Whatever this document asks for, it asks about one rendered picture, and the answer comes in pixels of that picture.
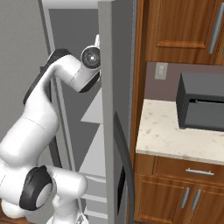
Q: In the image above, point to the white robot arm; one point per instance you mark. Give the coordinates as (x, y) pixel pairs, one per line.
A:
(36, 134)

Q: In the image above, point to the grey fridge door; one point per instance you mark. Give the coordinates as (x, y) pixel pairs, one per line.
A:
(116, 58)

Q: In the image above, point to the wooden base cupboard door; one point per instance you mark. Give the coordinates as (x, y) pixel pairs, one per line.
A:
(160, 201)
(211, 207)

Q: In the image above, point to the pale grey fridge shelf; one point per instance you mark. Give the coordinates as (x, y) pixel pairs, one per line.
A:
(94, 112)
(94, 163)

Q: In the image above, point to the tall wooden side panel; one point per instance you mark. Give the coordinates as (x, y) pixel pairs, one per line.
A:
(137, 58)

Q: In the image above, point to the pale grey fridge drawer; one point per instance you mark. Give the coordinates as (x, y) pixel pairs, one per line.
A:
(96, 189)

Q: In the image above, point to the wooden drawer front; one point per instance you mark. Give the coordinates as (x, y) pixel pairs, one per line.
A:
(175, 169)

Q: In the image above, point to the grey fridge cabinet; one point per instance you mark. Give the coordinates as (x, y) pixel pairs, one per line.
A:
(73, 32)

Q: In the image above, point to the dark grey microwave oven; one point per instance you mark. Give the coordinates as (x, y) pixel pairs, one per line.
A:
(204, 113)

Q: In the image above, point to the white wall socket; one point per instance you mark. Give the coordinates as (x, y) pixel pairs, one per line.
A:
(161, 71)

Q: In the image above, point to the wooden wall cupboard door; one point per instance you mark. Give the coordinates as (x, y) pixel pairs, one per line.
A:
(178, 26)

